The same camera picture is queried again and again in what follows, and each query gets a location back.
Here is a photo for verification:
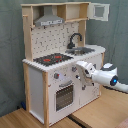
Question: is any white toy oven door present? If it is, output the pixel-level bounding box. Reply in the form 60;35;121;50
48;77;82;125

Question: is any red left oven knob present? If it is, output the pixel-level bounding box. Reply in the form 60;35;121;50
54;73;60;79

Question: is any white cabinet door with dispenser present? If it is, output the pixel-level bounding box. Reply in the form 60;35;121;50
80;55;102;105

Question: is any black toy faucet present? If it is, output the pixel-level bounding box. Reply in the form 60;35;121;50
67;32;83;50

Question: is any metal toy sink basin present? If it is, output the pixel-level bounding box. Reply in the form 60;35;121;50
66;47;94;56

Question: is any grey toy range hood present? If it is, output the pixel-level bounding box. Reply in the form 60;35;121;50
35;5;64;27

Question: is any red right oven knob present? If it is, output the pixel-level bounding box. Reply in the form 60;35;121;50
71;65;78;73

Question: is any wooden toy kitchen unit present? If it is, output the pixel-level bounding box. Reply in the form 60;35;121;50
22;2;105;128

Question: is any white toy microwave door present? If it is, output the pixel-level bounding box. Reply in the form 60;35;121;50
87;3;110;21

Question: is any black toy stovetop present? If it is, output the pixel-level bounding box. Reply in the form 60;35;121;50
34;53;71;66

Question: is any red oven knob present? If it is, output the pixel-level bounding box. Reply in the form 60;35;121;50
54;73;60;79
71;65;78;73

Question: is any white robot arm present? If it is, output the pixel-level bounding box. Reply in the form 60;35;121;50
76;61;128;94

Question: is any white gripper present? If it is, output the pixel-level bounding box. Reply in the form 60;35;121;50
76;61;95;84

